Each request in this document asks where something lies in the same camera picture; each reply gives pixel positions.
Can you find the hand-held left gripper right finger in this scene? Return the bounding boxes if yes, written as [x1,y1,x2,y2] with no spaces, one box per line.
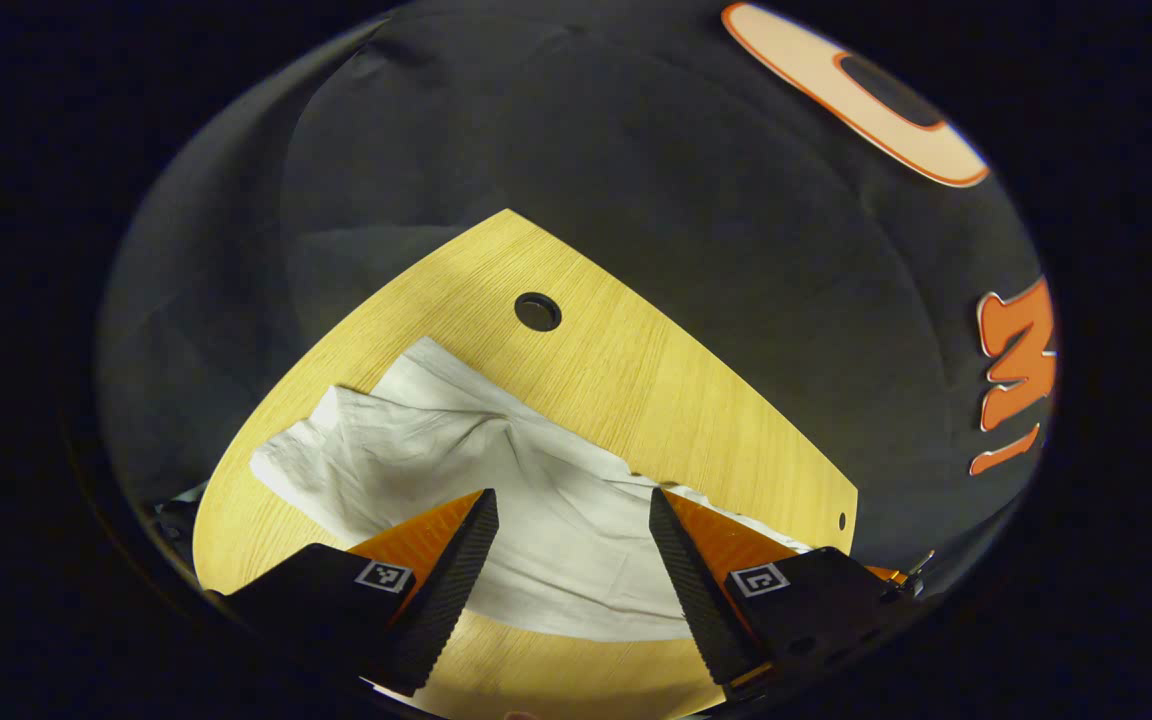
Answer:
[648,487,922,701]

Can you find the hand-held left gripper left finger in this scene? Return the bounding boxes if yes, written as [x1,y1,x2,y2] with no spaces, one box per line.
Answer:
[204,488,500,698]

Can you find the white jeans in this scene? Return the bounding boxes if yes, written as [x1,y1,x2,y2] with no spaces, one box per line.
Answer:
[249,336,817,643]

